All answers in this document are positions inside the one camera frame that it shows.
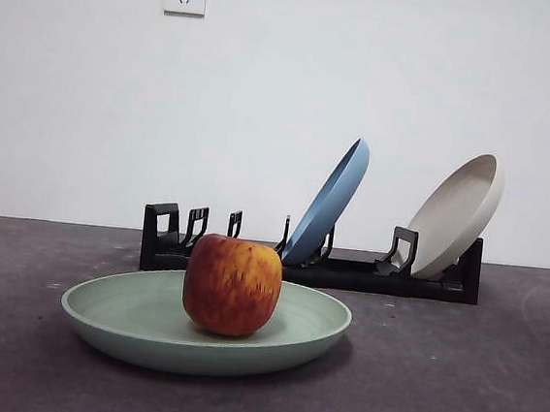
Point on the red yellow apple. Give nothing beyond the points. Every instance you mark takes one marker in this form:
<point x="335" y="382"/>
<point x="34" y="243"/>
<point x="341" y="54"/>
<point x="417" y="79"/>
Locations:
<point x="233" y="285"/>

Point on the beige plate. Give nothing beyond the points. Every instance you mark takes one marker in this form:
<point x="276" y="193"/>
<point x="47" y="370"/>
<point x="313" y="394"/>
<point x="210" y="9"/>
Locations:
<point x="454" y="213"/>

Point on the blue plate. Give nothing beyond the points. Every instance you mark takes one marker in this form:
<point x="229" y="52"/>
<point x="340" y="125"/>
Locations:
<point x="326" y="201"/>

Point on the black plate rack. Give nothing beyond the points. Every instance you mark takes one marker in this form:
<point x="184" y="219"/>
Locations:
<point x="370" y="281"/>

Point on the green plate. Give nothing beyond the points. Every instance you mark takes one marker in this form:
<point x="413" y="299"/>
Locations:
<point x="136" y="329"/>

